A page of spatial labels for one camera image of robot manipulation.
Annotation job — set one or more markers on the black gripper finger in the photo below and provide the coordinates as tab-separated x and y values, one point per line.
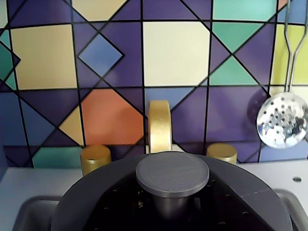
221	211
120	207

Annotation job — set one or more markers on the dark gray round knobbed lid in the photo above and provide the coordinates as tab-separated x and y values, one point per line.
172	170

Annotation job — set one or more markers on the gold faucet knob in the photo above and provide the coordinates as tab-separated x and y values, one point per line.
95	157
222	152

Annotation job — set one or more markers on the gray sink basin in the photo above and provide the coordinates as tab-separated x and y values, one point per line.
38	211

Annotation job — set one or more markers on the gold faucet spout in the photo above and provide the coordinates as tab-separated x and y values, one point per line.
159	125

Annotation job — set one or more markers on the metal perforated skimmer spoon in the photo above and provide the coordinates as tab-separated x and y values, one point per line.
281	120

